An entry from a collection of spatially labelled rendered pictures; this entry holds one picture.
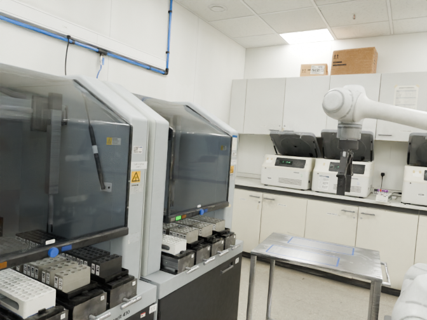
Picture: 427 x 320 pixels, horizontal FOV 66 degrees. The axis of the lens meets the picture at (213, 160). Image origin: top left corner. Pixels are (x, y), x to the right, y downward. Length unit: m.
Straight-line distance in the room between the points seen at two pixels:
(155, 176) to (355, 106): 0.86
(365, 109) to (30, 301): 1.19
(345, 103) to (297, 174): 2.60
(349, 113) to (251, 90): 3.17
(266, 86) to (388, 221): 2.03
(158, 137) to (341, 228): 2.59
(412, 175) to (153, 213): 2.69
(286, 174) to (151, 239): 2.46
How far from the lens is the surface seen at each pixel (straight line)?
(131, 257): 1.48
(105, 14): 2.86
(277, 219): 3.87
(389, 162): 4.22
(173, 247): 1.62
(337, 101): 1.18
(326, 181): 3.67
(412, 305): 1.19
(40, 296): 1.18
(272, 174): 3.84
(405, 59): 4.35
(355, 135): 1.37
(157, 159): 1.49
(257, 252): 1.74
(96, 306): 1.30
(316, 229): 3.76
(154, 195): 1.51
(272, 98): 4.19
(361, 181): 3.63
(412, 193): 3.61
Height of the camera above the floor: 1.36
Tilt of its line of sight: 3 degrees down
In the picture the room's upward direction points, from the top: 4 degrees clockwise
